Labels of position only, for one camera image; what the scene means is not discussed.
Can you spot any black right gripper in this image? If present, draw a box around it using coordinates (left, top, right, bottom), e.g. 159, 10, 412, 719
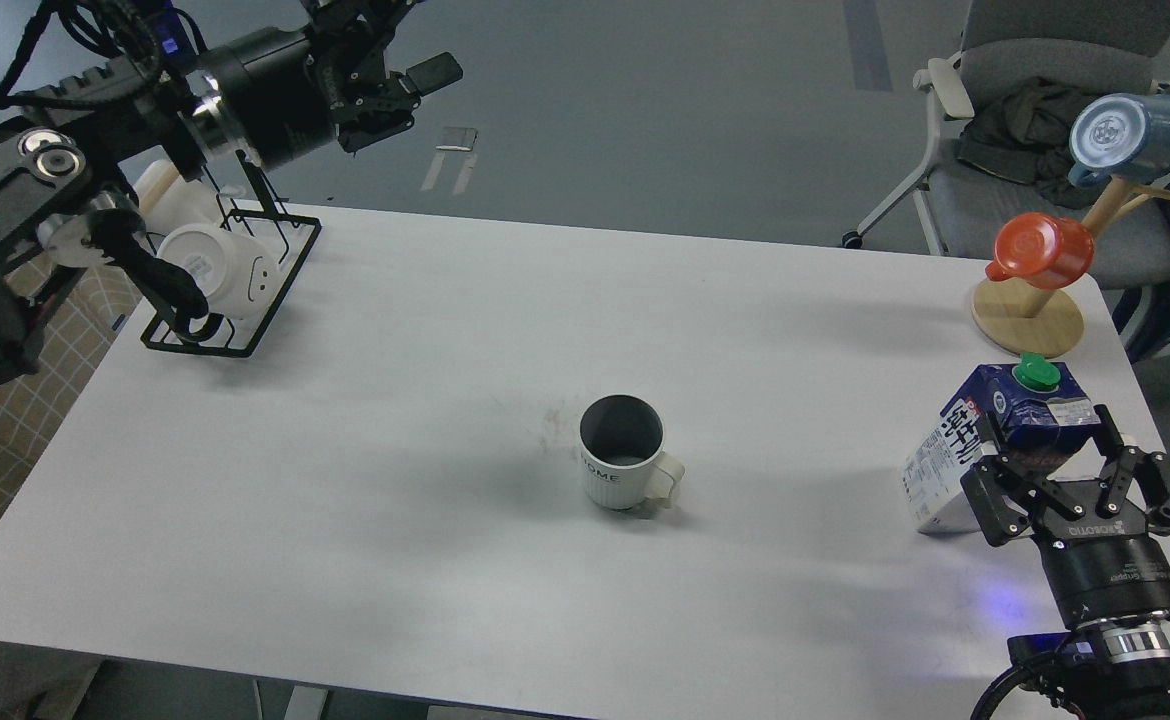
961, 404, 1170, 632

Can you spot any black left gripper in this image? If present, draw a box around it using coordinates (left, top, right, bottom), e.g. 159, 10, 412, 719
305, 1, 463, 152

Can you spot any blue white milk carton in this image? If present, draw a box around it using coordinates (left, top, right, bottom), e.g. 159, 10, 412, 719
901, 354, 1101, 534

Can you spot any white ribbed mug dark interior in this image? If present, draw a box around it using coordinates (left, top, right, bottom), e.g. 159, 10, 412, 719
579, 395, 686, 510

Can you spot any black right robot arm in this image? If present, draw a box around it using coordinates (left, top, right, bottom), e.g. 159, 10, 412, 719
961, 405, 1170, 719

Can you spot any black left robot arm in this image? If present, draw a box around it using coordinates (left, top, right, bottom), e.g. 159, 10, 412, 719
0, 1, 463, 386

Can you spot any orange cup on tree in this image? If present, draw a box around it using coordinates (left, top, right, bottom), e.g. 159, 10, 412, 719
984, 211, 1094, 290

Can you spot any wooden mug tree stand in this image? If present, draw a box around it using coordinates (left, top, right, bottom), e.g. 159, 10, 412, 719
972, 178, 1170, 357

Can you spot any white smiley mug on rack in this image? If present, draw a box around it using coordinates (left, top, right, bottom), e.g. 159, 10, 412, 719
157, 222, 284, 320

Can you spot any white mug behind rack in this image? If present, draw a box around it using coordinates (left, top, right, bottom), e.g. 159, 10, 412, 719
135, 160, 223, 236

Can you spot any dark jacket on chair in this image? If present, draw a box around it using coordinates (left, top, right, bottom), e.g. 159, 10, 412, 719
956, 77, 1102, 210

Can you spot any blue mug on tree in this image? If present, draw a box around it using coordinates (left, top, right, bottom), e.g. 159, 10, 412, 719
1068, 94, 1170, 188

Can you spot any grey office chair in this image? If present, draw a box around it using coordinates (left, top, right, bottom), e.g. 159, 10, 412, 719
842, 1, 1170, 260

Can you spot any checkered beige cloth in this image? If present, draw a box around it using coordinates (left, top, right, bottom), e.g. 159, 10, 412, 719
0, 266, 142, 519

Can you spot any black wire cup rack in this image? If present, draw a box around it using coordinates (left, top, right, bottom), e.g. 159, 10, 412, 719
136, 151, 323, 359

